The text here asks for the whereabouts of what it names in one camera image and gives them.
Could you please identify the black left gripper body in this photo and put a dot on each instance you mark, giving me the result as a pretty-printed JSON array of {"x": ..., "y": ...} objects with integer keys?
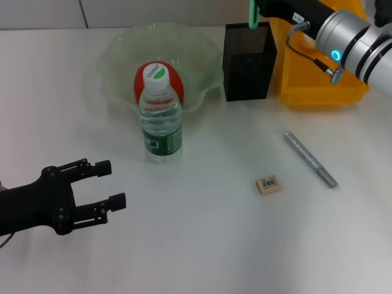
[{"x": 33, "y": 205}]

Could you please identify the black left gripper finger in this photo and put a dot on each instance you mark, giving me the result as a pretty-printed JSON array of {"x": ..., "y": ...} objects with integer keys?
[
  {"x": 103, "y": 168},
  {"x": 118, "y": 202}
]

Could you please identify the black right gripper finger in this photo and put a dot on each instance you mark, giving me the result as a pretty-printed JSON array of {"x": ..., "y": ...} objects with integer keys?
[{"x": 268, "y": 8}]

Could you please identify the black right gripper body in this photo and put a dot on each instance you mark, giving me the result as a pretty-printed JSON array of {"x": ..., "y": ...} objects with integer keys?
[{"x": 309, "y": 12}]

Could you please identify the mint green utility knife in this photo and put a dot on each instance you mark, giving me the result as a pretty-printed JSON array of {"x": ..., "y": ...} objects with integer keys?
[{"x": 253, "y": 15}]

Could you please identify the green label water bottle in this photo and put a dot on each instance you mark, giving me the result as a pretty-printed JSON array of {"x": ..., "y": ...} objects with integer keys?
[{"x": 160, "y": 122}]

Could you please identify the black mesh pen holder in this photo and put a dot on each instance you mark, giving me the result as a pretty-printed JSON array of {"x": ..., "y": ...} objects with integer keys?
[{"x": 248, "y": 76}]

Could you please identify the red-orange round fruit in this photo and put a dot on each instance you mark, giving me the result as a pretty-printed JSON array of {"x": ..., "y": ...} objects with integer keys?
[{"x": 179, "y": 85}]

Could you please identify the pale green wavy glass plate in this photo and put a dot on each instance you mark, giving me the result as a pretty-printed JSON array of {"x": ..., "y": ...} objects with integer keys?
[{"x": 122, "y": 52}]

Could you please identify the grey marker pen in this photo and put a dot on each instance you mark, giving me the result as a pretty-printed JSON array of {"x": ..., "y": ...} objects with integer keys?
[{"x": 309, "y": 159}]

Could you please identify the beige eraser with barcode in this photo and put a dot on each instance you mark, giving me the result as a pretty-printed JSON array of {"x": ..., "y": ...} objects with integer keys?
[{"x": 268, "y": 184}]

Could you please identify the yellow plastic storage bin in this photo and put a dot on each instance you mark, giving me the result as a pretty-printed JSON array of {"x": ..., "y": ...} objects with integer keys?
[{"x": 318, "y": 88}]

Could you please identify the right wrist camera housing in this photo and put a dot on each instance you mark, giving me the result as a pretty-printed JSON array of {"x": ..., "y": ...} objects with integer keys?
[{"x": 384, "y": 12}]

